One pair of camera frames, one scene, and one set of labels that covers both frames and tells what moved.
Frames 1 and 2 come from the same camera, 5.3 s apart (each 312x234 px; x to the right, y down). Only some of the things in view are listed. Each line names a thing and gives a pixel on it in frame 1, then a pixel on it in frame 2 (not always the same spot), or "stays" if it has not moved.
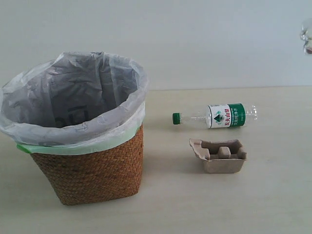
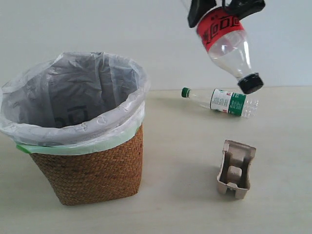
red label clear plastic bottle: x=306 y=36 → x=225 y=41
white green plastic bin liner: x=76 y=103 stays
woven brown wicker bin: x=96 y=176 stays
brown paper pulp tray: x=220 y=156 → x=233 y=178
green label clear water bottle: x=222 y=116 → x=226 y=101
